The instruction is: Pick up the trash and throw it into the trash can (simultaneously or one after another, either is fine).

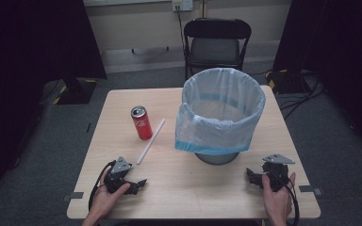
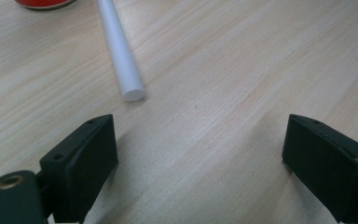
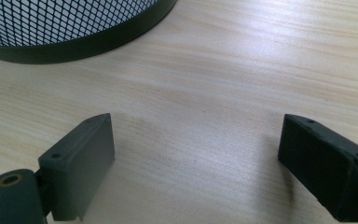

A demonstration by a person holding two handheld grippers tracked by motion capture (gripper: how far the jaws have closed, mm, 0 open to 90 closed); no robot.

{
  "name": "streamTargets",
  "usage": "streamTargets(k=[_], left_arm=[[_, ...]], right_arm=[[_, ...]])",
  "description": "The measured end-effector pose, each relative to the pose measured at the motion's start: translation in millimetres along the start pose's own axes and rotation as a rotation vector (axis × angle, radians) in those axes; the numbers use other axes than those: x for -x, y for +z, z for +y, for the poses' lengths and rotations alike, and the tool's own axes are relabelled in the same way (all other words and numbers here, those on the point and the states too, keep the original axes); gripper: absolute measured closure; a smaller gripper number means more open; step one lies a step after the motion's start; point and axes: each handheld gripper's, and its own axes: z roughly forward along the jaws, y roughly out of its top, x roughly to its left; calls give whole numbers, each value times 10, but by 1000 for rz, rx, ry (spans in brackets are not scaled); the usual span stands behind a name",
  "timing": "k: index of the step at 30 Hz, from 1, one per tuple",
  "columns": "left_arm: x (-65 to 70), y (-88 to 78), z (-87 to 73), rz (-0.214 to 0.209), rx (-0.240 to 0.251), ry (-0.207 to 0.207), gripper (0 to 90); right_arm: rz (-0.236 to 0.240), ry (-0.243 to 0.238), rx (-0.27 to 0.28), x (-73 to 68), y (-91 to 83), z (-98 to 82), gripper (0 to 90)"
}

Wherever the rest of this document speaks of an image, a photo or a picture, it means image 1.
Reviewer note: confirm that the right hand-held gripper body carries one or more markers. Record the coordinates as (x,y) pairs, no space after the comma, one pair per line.
(278,175)

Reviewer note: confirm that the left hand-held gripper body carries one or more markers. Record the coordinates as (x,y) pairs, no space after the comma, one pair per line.
(119,175)

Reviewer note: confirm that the white paper straw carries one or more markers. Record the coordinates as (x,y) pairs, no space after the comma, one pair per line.
(151,141)

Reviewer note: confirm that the red soda can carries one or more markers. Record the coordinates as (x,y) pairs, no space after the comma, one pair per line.
(142,124)

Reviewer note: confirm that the bin with blue liner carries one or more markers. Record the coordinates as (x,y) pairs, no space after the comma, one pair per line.
(213,132)

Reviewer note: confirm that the person's right hand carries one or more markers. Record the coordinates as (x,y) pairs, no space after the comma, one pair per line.
(278,202)

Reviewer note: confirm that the person's left hand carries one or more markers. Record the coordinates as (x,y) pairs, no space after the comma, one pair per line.
(102,201)

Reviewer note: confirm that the grey tape strip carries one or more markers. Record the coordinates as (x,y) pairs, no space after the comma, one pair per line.
(309,189)
(73,196)

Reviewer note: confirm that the black stand base yellow tape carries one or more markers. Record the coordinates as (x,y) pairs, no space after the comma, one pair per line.
(287,82)

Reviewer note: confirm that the black folding chair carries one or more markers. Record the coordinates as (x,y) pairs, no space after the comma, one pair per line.
(215,50)

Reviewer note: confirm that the dark curtain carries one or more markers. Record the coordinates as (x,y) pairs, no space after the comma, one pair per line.
(342,47)
(28,62)

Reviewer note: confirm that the white wall outlet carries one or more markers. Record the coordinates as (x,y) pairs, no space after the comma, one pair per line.
(182,4)

